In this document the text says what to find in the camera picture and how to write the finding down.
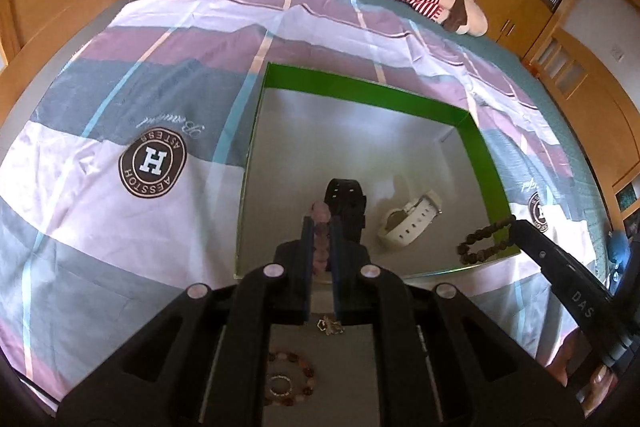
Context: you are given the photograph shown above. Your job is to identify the black wristwatch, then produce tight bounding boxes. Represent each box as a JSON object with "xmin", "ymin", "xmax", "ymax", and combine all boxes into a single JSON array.
[{"xmin": 324, "ymin": 178, "xmax": 367, "ymax": 244}]

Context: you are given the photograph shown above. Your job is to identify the person's right hand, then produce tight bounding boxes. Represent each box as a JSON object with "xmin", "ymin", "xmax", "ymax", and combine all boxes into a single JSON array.
[{"xmin": 547, "ymin": 329, "xmax": 623, "ymax": 400}]

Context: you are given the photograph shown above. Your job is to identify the silver ring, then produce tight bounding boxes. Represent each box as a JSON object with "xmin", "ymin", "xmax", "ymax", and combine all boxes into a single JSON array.
[{"xmin": 268, "ymin": 374, "xmax": 295, "ymax": 397}]

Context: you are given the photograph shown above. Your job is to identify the white wristwatch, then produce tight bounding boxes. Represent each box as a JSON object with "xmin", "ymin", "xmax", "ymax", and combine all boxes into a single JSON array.
[{"xmin": 376, "ymin": 191, "xmax": 445, "ymax": 251}]

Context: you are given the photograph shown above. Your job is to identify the dark bead bracelet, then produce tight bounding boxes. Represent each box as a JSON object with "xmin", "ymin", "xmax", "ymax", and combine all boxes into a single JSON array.
[{"xmin": 457, "ymin": 215, "xmax": 517, "ymax": 265}]

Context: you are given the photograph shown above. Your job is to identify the brown and pink bead bracelet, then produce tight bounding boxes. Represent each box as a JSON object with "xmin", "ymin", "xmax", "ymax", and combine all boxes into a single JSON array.
[{"xmin": 267, "ymin": 351, "xmax": 317, "ymax": 408}]

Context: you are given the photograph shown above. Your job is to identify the green cardboard box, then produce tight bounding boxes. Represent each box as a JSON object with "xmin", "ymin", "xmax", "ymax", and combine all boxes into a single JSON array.
[{"xmin": 234, "ymin": 62, "xmax": 523, "ymax": 280}]

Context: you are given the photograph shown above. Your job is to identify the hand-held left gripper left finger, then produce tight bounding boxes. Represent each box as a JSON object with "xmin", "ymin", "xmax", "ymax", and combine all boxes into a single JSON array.
[{"xmin": 55, "ymin": 216, "xmax": 317, "ymax": 427}]

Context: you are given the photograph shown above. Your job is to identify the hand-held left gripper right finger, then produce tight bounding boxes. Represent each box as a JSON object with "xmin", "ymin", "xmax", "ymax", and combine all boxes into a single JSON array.
[{"xmin": 330, "ymin": 216, "xmax": 587, "ymax": 427}]

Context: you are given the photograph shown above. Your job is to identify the striped printed bed sheet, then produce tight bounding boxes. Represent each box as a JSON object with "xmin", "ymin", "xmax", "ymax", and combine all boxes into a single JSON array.
[{"xmin": 0, "ymin": 0, "xmax": 616, "ymax": 413}]

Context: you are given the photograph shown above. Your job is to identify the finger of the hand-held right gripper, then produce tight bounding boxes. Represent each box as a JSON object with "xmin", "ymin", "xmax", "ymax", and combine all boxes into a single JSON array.
[{"xmin": 510, "ymin": 219, "xmax": 563, "ymax": 288}]

